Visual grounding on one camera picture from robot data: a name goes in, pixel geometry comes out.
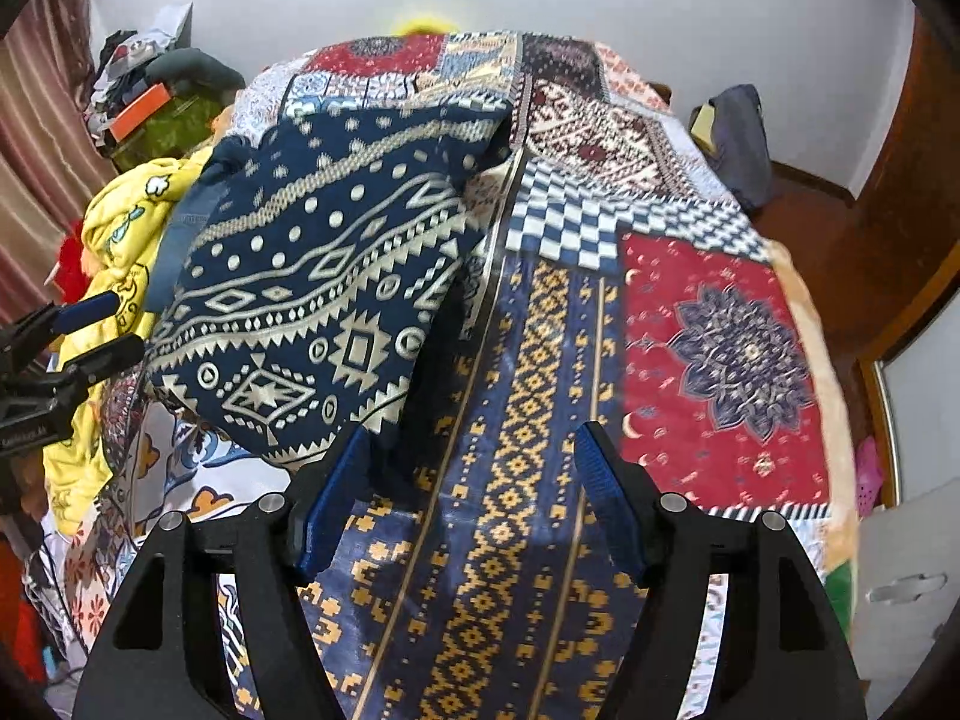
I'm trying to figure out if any dark grey neck pillow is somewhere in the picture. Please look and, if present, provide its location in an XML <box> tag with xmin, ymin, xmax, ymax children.
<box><xmin>145</xmin><ymin>47</ymin><xmax>245</xmax><ymax>93</ymax></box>

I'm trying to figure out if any red gold striped curtain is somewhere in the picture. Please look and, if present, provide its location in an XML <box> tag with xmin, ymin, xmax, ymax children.
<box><xmin>2</xmin><ymin>0</ymin><xmax>116</xmax><ymax>320</ymax></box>

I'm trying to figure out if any yellow curved foam tube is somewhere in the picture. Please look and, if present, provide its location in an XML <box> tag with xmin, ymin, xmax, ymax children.
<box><xmin>391</xmin><ymin>13</ymin><xmax>457</xmax><ymax>37</ymax></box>

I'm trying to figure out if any blue denim jacket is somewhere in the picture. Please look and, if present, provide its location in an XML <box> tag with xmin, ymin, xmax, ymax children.
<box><xmin>143</xmin><ymin>135</ymin><xmax>252</xmax><ymax>314</ymax></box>

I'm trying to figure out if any orange box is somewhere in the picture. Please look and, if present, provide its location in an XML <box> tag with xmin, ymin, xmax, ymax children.
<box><xmin>109</xmin><ymin>83</ymin><xmax>171</xmax><ymax>142</ymax></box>

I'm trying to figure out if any green patterned storage box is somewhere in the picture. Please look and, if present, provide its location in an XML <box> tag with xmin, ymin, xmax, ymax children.
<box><xmin>109</xmin><ymin>94</ymin><xmax>224</xmax><ymax>171</ymax></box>

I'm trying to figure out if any red cloth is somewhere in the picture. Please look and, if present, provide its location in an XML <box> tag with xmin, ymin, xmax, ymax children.
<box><xmin>52</xmin><ymin>220</ymin><xmax>91</xmax><ymax>304</ymax></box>

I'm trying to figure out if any pink slipper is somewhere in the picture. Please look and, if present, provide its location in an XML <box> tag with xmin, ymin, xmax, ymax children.
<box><xmin>854</xmin><ymin>436</ymin><xmax>885</xmax><ymax>517</ymax></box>

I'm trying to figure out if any brown wooden door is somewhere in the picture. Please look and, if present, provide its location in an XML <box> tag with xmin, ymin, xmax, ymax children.
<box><xmin>817</xmin><ymin>16</ymin><xmax>958</xmax><ymax>355</ymax></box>

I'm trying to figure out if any navy patterned hooded jacket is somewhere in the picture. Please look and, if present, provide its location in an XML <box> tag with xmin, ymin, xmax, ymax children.
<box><xmin>145</xmin><ymin>94</ymin><xmax>511</xmax><ymax>468</ymax></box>

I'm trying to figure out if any white appliance with stickers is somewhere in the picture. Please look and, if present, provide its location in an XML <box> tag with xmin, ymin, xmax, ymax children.
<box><xmin>851</xmin><ymin>481</ymin><xmax>958</xmax><ymax>718</ymax></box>

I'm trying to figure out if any yellow cartoon fleece blanket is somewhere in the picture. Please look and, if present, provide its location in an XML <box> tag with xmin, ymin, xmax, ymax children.
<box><xmin>40</xmin><ymin>145</ymin><xmax>217</xmax><ymax>538</ymax></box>

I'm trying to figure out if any grey blue backpack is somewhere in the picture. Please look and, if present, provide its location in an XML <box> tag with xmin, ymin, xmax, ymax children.
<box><xmin>690</xmin><ymin>83</ymin><xmax>773</xmax><ymax>213</ymax></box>

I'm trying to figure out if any pile of clothes and papers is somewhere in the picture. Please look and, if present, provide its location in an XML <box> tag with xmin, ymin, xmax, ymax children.
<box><xmin>83</xmin><ymin>2</ymin><xmax>194</xmax><ymax>148</ymax></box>

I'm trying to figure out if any patchwork patterned bed quilt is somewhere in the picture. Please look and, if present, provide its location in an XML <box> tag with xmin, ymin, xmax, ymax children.
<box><xmin>37</xmin><ymin>31</ymin><xmax>856</xmax><ymax>718</ymax></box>

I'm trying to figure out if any white sliding wardrobe door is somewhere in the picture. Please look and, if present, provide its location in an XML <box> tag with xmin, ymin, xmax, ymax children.
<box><xmin>864</xmin><ymin>305</ymin><xmax>958</xmax><ymax>507</ymax></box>

